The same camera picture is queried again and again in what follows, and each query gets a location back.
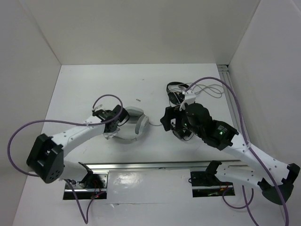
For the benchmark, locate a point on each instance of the white over-ear headphones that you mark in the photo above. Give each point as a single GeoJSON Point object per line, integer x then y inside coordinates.
{"type": "Point", "coordinates": [136, 122]}

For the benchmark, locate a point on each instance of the aluminium side rail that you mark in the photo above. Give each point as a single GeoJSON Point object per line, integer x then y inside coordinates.
{"type": "Point", "coordinates": [225, 76]}

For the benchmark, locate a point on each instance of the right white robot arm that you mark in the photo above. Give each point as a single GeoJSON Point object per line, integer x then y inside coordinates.
{"type": "Point", "coordinates": [273, 178]}

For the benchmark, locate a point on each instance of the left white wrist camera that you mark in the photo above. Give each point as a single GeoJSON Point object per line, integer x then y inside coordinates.
{"type": "Point", "coordinates": [96, 108]}

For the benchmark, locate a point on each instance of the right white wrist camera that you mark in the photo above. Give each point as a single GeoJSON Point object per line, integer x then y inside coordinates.
{"type": "Point", "coordinates": [189, 98]}

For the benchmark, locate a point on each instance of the black on-ear headphones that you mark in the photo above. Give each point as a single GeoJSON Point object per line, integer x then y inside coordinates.
{"type": "Point", "coordinates": [182, 134]}
{"type": "Point", "coordinates": [176, 97]}

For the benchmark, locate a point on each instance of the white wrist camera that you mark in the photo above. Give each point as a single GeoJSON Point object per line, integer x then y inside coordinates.
{"type": "Point", "coordinates": [189, 98]}
{"type": "Point", "coordinates": [96, 108]}

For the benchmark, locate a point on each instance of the aluminium mounting rail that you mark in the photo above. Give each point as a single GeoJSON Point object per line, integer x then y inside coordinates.
{"type": "Point", "coordinates": [201, 186]}

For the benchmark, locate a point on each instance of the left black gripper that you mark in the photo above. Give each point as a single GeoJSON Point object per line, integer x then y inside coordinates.
{"type": "Point", "coordinates": [107, 134]}

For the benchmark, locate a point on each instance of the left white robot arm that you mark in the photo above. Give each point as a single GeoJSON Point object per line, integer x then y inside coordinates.
{"type": "Point", "coordinates": [47, 156]}

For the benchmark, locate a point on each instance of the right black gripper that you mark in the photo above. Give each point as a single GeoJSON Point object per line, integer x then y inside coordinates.
{"type": "Point", "coordinates": [171, 112]}

